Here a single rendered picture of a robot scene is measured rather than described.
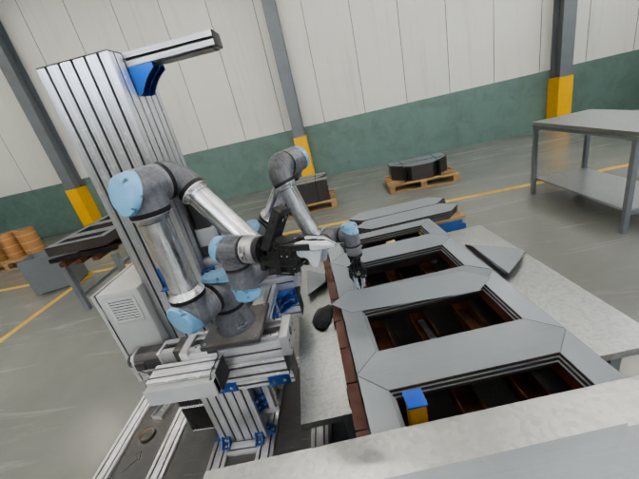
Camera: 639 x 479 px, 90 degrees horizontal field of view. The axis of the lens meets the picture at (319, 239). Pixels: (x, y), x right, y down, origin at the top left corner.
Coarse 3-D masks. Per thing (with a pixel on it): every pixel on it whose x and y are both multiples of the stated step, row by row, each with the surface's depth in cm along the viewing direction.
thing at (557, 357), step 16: (368, 240) 217; (400, 256) 186; (416, 256) 186; (448, 256) 177; (448, 272) 159; (480, 272) 153; (400, 304) 145; (416, 304) 145; (496, 304) 134; (368, 320) 142; (496, 368) 104; (512, 368) 104; (528, 368) 103; (576, 368) 97; (416, 384) 104; (432, 384) 104; (448, 384) 104; (464, 384) 104; (592, 384) 92; (400, 416) 98
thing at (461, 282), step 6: (450, 276) 155; (456, 276) 154; (462, 276) 153; (456, 282) 149; (462, 282) 148; (468, 282) 147; (456, 288) 145; (462, 288) 144; (468, 288) 144; (474, 288) 142
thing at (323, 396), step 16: (304, 272) 228; (320, 272) 223; (304, 288) 208; (320, 288) 204; (304, 304) 191; (320, 304) 187; (304, 320) 177; (304, 336) 164; (320, 336) 161; (336, 336) 159; (304, 352) 154; (320, 352) 152; (336, 352) 149; (304, 368) 144; (320, 368) 142; (336, 368) 140; (304, 384) 136; (320, 384) 134; (336, 384) 132; (304, 400) 129; (320, 400) 127; (336, 400) 125; (304, 416) 122; (320, 416) 120; (336, 416) 119; (352, 416) 119
